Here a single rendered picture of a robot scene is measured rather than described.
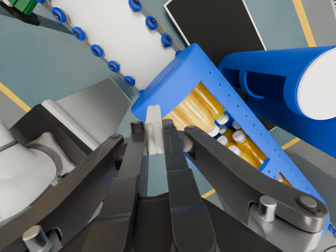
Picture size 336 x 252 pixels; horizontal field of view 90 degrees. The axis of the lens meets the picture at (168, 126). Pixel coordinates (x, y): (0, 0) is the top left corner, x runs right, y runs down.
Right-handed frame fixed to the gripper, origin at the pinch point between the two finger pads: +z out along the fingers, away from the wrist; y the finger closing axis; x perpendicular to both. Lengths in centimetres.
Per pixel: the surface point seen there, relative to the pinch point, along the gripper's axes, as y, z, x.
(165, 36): 5, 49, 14
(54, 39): -80, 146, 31
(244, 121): 24.4, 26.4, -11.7
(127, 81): -10, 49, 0
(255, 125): 29.2, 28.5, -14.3
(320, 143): 83, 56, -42
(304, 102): 57, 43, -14
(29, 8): -42, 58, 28
